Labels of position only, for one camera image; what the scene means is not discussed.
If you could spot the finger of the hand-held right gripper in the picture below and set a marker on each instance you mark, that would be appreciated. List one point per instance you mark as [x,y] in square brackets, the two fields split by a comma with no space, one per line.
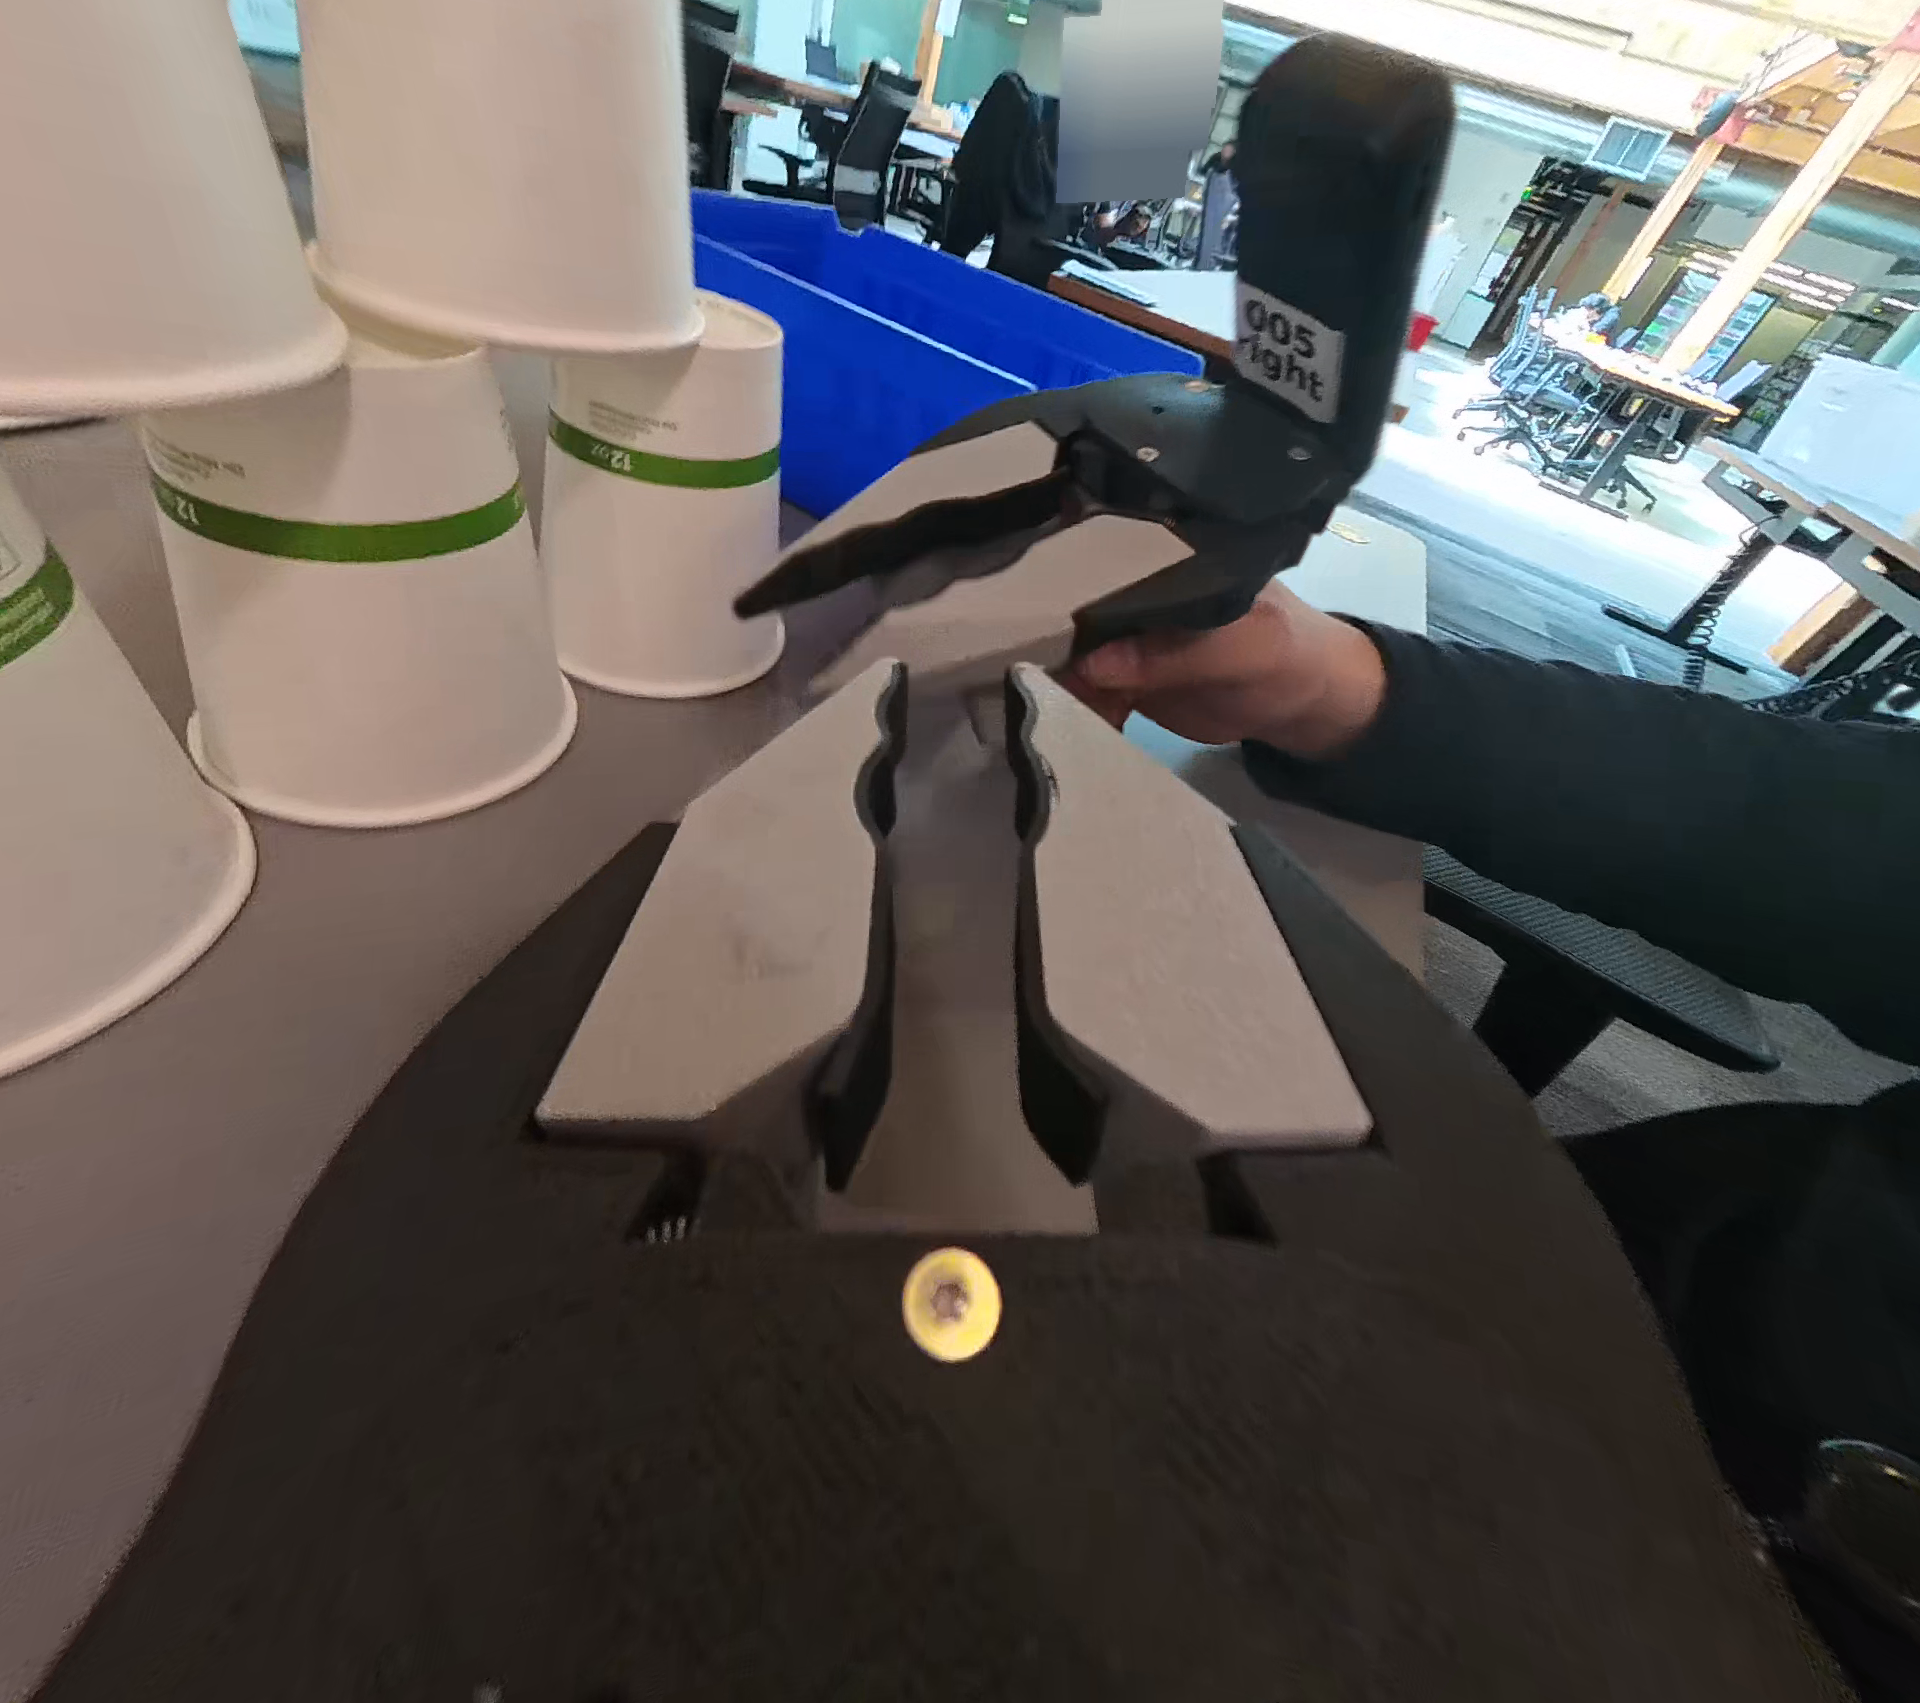
[930,504]
[1035,594]

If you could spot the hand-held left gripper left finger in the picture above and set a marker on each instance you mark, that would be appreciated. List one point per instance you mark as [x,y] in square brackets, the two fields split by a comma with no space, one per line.
[720,951]

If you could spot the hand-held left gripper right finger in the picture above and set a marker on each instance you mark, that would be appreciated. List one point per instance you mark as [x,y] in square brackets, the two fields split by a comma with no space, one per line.
[1186,971]

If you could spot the large blue plastic bin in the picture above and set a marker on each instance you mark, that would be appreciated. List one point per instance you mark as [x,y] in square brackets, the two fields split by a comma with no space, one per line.
[896,340]

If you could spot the white paper cup green band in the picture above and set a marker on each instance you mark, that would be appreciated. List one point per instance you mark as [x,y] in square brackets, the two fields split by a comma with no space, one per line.
[363,667]
[90,863]
[663,577]
[133,155]
[477,127]

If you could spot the person's right forearm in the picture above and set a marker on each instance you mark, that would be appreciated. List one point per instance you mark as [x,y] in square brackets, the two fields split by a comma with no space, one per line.
[1651,823]

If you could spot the person's right hand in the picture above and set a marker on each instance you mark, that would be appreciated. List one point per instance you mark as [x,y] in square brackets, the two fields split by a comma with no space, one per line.
[1258,681]

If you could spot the black jacket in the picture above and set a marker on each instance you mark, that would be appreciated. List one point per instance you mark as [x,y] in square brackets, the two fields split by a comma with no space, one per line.
[1003,155]

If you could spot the black mesh office chair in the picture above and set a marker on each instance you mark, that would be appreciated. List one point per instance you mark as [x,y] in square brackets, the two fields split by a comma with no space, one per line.
[713,99]
[877,143]

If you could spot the black chair armrest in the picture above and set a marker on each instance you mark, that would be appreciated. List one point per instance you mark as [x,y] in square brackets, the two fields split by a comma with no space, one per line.
[1571,983]

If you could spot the person's dark clothing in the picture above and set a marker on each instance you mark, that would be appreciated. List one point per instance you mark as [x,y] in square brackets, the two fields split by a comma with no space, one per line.
[1771,1283]

